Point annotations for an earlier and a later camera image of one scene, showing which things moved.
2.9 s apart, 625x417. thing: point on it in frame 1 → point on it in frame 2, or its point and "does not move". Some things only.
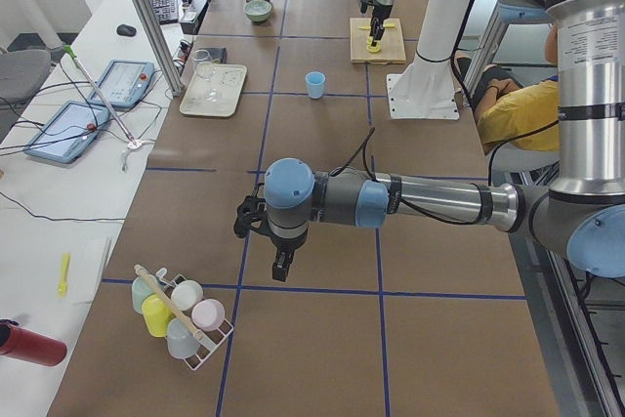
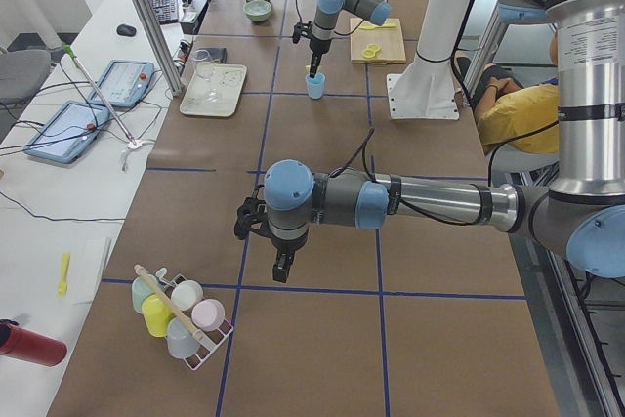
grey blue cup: (183, 342) does not move
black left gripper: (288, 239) does not move
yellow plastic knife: (368, 27) does not move
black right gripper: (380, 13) → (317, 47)
